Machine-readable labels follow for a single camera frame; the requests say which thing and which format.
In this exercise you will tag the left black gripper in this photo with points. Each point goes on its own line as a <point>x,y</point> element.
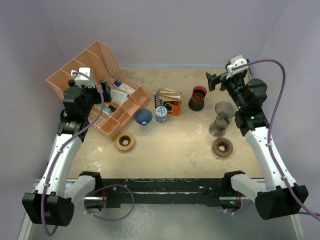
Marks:
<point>93,90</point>

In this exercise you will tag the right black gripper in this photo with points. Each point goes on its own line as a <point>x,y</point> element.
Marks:
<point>213,80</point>

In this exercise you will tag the blue glass dripper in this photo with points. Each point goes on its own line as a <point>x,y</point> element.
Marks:
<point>143,116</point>

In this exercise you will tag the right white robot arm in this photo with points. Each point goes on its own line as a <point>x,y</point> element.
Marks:
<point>279,195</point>

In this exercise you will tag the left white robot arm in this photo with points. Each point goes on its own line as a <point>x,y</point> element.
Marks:
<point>51,202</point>

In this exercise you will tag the smoky glass dripper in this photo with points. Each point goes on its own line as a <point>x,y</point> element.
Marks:
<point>225,110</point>

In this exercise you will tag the orange coffee filter box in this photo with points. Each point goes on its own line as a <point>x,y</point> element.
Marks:
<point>168,98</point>

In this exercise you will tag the pink plastic desk organizer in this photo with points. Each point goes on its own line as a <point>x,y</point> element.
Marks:
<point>109,118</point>

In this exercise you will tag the clear glass carafe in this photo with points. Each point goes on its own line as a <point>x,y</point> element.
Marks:
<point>219,126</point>

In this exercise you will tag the small blue white jar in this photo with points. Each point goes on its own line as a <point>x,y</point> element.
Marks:
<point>161,114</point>

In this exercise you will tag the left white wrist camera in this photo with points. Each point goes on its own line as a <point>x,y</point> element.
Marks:
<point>82,77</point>

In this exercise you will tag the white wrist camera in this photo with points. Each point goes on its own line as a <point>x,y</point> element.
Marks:
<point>235,66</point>
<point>82,77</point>

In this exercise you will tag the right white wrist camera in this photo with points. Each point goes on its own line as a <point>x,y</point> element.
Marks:
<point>235,66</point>

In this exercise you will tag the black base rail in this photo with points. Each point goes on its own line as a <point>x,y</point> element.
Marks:
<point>211,192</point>

